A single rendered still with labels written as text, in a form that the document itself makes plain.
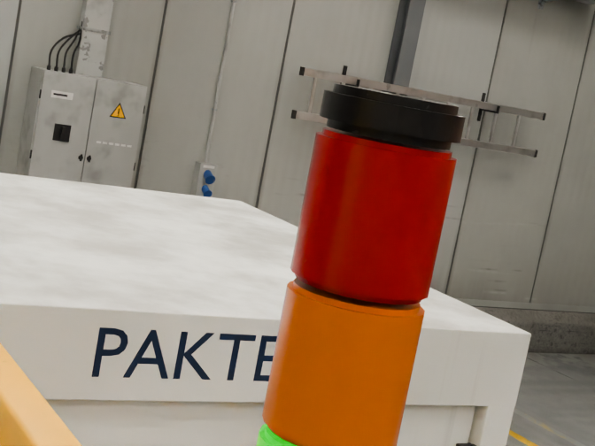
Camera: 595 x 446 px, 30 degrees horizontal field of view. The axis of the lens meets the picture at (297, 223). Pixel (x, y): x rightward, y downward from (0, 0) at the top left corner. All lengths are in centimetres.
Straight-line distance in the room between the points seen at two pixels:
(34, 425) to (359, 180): 39
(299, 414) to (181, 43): 832
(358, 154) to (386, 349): 7
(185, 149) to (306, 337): 843
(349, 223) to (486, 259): 1041
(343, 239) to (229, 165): 864
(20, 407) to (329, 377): 38
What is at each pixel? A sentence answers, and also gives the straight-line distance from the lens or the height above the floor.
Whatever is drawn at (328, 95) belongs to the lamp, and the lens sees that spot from 38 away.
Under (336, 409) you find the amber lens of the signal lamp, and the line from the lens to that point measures 38.
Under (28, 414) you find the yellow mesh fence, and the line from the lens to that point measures 72.
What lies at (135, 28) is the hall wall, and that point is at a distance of 852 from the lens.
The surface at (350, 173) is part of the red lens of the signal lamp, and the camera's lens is 37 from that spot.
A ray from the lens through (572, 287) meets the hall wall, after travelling 1166.
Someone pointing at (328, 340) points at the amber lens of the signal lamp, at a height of 226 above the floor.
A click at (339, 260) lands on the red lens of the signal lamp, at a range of 37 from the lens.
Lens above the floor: 234
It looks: 8 degrees down
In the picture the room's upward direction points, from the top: 11 degrees clockwise
